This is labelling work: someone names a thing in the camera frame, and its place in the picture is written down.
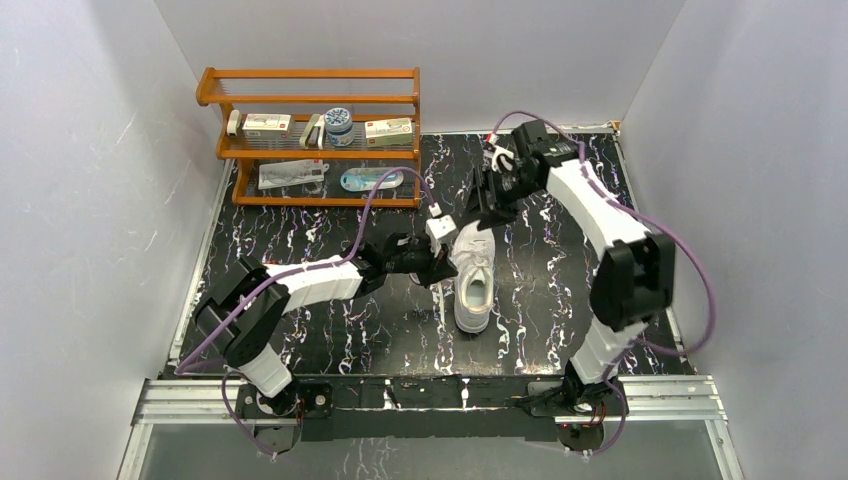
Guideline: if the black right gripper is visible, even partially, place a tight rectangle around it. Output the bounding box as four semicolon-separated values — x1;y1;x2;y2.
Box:
458;165;541;232

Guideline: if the white sneaker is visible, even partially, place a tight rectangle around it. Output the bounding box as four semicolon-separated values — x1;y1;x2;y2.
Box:
450;220;495;334

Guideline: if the white shoelace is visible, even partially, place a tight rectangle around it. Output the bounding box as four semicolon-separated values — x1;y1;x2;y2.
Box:
453;238;495;271

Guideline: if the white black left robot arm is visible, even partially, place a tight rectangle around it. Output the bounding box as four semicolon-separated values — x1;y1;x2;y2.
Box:
192;230;458;416

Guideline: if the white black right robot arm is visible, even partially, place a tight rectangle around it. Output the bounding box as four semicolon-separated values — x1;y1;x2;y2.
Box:
466;120;676;414

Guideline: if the white green box right shelf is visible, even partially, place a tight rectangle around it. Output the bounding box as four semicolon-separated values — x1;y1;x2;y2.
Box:
364;117;415;148

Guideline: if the blue packaged toothbrush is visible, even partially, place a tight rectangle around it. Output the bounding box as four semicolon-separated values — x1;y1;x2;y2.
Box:
340;167;404;193

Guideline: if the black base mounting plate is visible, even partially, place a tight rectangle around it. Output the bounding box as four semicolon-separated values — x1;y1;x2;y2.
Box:
229;374;629;454

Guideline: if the blue white round jar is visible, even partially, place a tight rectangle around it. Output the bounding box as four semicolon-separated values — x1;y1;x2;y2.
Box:
323;107;355;147

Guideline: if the white packaged item lower shelf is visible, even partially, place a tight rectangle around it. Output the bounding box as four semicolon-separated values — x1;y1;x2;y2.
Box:
257;159;329;190

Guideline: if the orange wooden shelf rack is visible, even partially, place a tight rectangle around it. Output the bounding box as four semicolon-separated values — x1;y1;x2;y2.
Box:
195;67;423;208

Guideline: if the white box left shelf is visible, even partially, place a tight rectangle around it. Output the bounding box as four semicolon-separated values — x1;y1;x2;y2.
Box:
241;113;295;140

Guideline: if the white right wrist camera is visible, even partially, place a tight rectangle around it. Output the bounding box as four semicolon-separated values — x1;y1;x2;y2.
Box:
486;133;516;174

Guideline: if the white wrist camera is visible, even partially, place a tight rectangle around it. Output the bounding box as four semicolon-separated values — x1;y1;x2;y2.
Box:
486;133;516;174
425;202;458;257

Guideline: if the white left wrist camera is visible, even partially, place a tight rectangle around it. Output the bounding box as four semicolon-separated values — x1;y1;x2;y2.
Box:
425;202;458;257

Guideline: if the aluminium rail frame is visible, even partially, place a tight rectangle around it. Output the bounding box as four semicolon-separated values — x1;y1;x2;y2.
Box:
134;375;727;426

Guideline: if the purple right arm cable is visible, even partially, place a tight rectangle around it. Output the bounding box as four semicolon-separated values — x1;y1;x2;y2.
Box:
491;110;718;457

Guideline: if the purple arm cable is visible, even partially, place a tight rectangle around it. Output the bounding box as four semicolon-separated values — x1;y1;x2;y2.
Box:
173;166;439;458
491;110;718;457

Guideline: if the white handle tool left shelf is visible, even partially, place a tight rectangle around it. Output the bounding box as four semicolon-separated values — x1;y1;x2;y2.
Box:
225;109;242;137

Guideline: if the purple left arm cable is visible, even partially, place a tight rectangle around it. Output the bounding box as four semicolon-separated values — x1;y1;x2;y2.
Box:
173;166;439;458

